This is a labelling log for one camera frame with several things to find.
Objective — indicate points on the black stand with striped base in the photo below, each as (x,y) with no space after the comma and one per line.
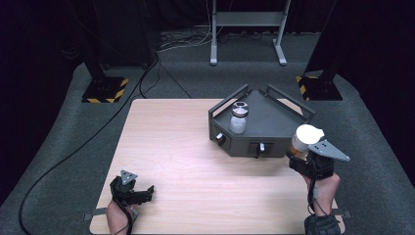
(321,87)
(104,88)

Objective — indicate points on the person's right hand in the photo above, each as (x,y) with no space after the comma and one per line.
(324,196)

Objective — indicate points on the grey metal stand frame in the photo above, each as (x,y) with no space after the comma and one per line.
(249,19)

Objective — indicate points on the black angular tray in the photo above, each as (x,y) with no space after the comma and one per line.
(270,119)

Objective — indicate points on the white-lidded jar of amber contents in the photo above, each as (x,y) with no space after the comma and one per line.
(306,135)

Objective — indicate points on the person's left hand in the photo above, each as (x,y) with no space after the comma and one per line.
(115,217)

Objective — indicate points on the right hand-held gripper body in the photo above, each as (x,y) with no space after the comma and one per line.
(321,163)

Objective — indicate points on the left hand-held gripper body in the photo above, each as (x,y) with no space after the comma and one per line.
(125,192)

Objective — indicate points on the silver-lidded jar of white powder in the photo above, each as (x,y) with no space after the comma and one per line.
(239,120)

